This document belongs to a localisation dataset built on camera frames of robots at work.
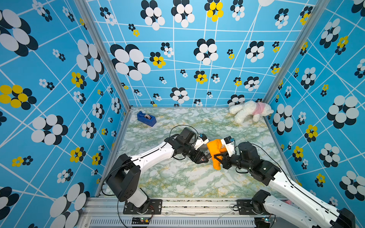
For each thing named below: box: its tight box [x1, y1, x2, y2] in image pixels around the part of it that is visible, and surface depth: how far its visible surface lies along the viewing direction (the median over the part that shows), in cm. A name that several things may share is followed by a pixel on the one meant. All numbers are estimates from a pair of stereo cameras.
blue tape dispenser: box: [136, 110, 157, 127], surface depth 110 cm
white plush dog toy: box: [229, 100, 275, 124], surface depth 110 cm
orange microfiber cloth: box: [206, 139, 227, 171], surface depth 74 cm
